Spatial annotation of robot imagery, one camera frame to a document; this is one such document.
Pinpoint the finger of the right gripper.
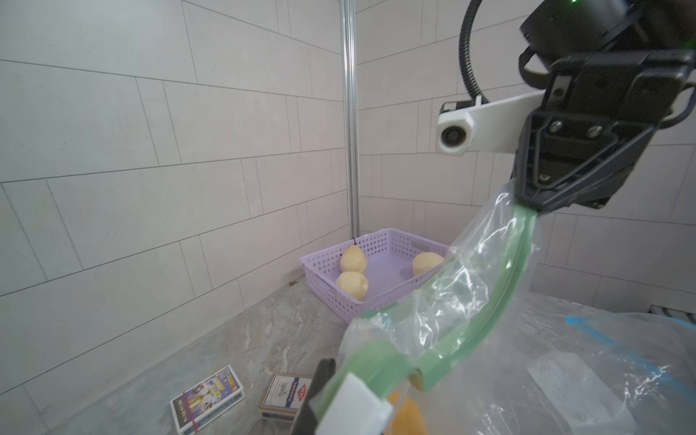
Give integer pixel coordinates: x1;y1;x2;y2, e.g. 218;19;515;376
514;110;656;214

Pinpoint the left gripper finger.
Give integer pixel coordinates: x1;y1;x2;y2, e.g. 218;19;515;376
290;358;336;435

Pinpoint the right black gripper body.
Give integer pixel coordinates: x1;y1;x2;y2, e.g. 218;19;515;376
535;50;695;141

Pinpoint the orange yellow pear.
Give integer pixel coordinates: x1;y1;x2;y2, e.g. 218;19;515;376
384;391;428;435

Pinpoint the clear bag green zip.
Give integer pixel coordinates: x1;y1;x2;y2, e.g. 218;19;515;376
312;181;538;434

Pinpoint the clear bag blue zip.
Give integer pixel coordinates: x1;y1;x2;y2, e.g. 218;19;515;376
420;295;695;434

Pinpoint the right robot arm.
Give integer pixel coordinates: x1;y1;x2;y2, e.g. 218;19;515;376
436;1;695;220

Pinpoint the playing card box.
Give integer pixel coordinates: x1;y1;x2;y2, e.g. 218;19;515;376
259;373;312;422

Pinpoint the small card box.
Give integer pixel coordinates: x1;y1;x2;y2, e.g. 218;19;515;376
170;365;246;435

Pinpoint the purple plastic basket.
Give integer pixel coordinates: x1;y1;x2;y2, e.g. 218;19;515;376
300;228;450;324

